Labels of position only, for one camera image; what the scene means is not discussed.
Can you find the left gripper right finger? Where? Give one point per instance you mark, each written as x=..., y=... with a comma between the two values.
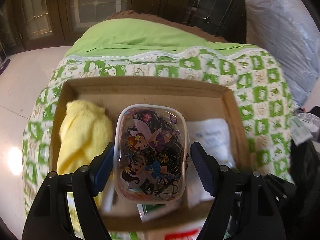
x=222, y=183

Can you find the fairy print zip pouch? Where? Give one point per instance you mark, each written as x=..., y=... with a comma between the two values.
x=151, y=154

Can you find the green white granule sachet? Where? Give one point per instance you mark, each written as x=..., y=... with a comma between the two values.
x=148, y=212

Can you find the yellow towel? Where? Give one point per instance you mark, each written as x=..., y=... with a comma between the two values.
x=84, y=133

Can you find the green patterned quilt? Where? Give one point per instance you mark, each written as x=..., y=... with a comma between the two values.
x=253, y=74

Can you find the shallow cardboard tray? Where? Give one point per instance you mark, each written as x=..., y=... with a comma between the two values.
x=195, y=100

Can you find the white gauze pad packet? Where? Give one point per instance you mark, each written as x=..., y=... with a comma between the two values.
x=214, y=136

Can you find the wooden glass cabinet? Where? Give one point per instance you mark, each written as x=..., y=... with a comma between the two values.
x=35, y=24

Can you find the green pillow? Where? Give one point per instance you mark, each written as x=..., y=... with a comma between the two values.
x=130, y=36

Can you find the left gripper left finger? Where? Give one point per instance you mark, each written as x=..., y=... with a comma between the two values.
x=87, y=182

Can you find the clear plastic stuffed bag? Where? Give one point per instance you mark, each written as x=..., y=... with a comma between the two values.
x=287, y=30

